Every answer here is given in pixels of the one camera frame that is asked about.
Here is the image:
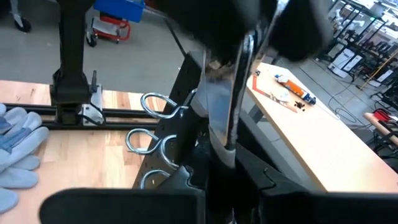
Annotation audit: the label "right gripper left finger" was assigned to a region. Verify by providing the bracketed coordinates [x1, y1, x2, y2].
[39, 164, 208, 224]

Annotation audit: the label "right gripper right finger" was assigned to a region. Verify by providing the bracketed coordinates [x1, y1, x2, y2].
[234, 145, 398, 224]

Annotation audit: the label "black-handled scissors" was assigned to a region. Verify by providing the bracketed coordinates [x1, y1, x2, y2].
[161, 0, 332, 170]

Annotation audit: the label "light wood table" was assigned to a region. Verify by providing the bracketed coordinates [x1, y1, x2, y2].
[245, 61, 398, 194]

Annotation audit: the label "orange glue tube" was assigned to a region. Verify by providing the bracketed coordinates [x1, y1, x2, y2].
[274, 73, 318, 106]

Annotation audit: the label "blue-striped grey work glove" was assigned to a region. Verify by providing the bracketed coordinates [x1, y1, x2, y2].
[0, 103, 50, 215]

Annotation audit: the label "black metal pegboard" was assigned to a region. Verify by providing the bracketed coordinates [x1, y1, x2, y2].
[132, 51, 215, 190]

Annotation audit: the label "blue plastic bin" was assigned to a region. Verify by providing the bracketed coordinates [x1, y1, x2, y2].
[92, 0, 146, 24]

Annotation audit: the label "black caster wheel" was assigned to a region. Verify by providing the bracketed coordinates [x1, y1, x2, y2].
[9, 0, 32, 34]

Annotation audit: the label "chrome double-ring peg hook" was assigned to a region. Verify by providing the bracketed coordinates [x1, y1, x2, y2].
[139, 169, 173, 190]
[140, 90, 197, 121]
[125, 128, 180, 170]

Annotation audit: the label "black aluminium table frame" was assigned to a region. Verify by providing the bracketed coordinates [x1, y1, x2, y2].
[0, 102, 162, 131]

